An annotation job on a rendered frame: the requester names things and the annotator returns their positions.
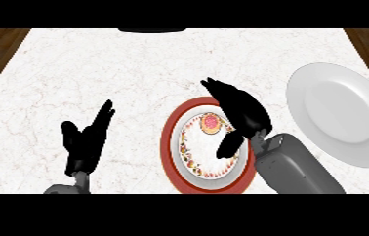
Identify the red-rimmed patterned plate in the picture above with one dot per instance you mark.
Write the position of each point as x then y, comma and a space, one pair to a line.
206, 168

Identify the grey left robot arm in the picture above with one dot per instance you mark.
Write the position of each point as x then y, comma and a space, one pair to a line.
72, 184

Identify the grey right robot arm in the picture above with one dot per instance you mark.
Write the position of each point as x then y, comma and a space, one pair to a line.
292, 166

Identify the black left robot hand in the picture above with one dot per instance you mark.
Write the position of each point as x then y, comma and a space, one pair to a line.
85, 142

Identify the black rounded object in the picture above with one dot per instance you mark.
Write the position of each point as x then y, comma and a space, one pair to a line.
152, 30

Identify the pink frosted cupcake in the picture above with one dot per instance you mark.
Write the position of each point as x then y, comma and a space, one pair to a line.
211, 123

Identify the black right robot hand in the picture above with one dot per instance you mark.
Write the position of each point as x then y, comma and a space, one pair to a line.
239, 111

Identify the plain white plate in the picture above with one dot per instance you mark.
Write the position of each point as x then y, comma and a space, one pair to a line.
336, 113

